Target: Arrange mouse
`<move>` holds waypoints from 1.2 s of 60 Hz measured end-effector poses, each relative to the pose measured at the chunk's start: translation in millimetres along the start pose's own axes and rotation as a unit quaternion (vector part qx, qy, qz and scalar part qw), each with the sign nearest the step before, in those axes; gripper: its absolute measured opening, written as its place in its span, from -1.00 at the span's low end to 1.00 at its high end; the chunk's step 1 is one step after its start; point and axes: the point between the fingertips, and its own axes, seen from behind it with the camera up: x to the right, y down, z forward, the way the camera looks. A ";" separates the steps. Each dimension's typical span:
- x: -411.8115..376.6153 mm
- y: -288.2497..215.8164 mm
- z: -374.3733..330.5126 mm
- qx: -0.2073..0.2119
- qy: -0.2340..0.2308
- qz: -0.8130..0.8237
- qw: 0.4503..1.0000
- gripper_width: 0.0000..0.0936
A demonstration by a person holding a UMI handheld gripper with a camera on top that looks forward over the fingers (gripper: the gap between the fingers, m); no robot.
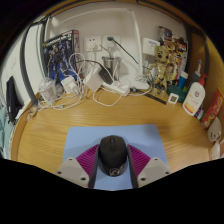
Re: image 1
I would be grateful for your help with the colourful comic print box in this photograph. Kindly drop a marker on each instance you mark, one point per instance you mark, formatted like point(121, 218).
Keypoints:
point(178, 50)

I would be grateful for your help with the black computer mouse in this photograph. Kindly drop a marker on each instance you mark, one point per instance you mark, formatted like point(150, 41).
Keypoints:
point(112, 153)

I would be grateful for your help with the white mug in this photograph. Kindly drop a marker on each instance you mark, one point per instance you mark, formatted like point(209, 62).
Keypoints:
point(215, 130)

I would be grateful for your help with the brown tree figure toy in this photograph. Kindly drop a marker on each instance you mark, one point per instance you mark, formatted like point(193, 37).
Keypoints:
point(161, 66)

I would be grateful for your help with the black backpack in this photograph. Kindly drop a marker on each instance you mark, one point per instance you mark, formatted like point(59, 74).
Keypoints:
point(13, 100)

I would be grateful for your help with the small white desk clock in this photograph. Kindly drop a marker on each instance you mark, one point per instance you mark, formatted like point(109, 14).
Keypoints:
point(173, 98)

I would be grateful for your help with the blue robot model kit box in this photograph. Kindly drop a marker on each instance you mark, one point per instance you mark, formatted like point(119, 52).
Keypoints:
point(60, 53)

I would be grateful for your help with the light blue mouse pad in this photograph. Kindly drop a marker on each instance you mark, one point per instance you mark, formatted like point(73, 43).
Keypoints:
point(143, 136)

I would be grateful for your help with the white multi-port charger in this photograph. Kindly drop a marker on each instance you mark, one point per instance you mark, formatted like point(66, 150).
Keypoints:
point(69, 85)

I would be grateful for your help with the grey bottle with white nozzle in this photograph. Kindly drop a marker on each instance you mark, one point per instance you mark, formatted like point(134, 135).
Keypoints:
point(196, 78)

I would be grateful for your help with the metal cup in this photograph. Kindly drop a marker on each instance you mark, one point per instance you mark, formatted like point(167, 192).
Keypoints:
point(111, 65)

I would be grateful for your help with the teal pillow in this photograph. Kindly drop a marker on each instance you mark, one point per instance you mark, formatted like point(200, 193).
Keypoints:
point(2, 133)

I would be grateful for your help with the black power adapter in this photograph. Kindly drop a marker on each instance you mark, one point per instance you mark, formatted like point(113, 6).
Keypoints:
point(106, 76)

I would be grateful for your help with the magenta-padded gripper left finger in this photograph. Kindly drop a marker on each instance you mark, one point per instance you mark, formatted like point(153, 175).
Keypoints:
point(71, 170)

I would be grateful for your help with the white wall box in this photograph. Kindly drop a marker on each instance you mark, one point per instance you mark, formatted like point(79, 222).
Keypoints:
point(150, 46)

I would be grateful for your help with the grey metal shelf frame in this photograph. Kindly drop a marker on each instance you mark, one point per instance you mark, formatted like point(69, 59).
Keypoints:
point(25, 66)

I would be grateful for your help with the white wall socket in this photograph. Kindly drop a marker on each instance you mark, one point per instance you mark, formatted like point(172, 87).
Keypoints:
point(115, 45)
point(92, 43)

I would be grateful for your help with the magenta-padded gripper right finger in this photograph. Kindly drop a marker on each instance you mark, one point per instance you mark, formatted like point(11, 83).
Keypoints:
point(153, 170)

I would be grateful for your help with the blue tube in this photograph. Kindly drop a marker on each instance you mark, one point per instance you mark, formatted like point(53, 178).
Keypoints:
point(183, 80)

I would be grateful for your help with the clear dome container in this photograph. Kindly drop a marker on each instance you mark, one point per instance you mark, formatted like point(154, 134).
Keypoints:
point(47, 90)

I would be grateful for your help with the dark teal container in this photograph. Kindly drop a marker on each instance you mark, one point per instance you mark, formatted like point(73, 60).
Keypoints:
point(175, 90)

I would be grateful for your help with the white pump lotion bottle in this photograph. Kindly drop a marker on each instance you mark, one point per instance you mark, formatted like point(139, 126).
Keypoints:
point(194, 98)

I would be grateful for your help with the white power adapter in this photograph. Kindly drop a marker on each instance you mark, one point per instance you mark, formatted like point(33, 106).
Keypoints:
point(93, 80)

